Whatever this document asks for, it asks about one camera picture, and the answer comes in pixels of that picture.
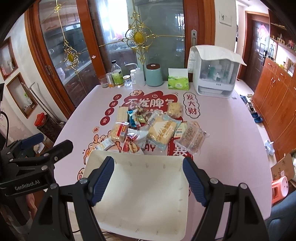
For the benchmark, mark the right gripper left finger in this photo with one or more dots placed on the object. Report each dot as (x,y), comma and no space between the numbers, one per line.
(52,220)

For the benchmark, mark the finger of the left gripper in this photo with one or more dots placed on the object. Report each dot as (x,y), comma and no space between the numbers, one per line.
(32,140)
(46,152)

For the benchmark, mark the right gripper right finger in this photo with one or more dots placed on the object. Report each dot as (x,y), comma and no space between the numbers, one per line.
(244,222)

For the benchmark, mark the blue candy bar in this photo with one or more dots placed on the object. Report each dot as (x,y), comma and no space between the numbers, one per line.
(133,119)

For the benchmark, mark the puffed rice cake packet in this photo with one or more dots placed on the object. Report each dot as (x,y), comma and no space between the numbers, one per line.
(174,110)

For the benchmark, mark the nut brittle clear packet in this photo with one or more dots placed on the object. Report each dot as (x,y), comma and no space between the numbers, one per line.
(147,115)

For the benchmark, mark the red container on floor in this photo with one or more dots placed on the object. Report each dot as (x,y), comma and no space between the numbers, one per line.
(40,120)

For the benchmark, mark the pink plastic stool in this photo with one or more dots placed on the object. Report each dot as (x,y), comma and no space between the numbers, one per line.
(279,189)

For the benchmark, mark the small white snack packet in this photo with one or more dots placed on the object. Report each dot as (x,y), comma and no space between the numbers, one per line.
(105,145)

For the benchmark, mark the cardboard box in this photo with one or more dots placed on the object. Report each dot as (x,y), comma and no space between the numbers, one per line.
(283,168)

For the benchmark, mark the orange red cracker packet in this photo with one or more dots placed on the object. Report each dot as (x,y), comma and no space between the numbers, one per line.
(119,132)

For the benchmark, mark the cream wafer packet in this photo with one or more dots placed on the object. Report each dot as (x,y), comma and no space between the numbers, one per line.
(122,114)

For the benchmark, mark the white cardboard tray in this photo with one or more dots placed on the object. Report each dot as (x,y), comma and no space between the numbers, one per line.
(146,198)

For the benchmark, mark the red white snack bag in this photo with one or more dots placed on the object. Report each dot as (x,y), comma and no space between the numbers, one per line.
(135,141)

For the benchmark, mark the clear drinking glass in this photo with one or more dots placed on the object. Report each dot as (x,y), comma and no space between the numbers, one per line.
(103,81)

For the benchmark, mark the clear wrapped pastry packet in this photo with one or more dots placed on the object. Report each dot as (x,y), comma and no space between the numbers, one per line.
(192,139)

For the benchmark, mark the small green candy packet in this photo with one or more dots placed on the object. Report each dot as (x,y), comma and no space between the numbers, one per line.
(141,119)

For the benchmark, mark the small clear nut packet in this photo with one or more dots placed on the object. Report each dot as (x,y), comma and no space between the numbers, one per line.
(140,110)

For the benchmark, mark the wooden glass sliding door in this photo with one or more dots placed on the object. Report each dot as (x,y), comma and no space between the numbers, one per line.
(73,43)

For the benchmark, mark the clear bottle green label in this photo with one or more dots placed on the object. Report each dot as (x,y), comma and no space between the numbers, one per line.
(117,75)

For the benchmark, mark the small glass jar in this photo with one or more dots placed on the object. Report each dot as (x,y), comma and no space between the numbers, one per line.
(127,80)

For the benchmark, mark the large blue cracker packet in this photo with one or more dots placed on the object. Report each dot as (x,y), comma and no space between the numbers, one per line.
(161,129)

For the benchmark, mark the orange wooden cabinet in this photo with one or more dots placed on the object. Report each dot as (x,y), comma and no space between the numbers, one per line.
(274,96)

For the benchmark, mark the small white pill bottle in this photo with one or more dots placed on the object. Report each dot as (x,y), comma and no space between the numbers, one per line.
(132,76)

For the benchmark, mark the white plastic bottle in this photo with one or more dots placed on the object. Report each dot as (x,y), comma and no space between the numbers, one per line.
(140,79)

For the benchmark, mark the teal canister brown lid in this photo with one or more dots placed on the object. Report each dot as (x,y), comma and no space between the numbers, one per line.
(153,75)

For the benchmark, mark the white countertop storage cabinet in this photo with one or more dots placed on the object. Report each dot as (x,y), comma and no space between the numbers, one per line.
(214,69)

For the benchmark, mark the green tissue box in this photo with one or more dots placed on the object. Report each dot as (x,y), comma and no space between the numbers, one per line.
(178,78)

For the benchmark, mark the dark entrance door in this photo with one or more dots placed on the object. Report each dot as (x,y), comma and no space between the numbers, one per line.
(256,41)

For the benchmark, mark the wooden wall niche frame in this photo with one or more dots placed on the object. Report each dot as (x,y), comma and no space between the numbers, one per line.
(21,96)

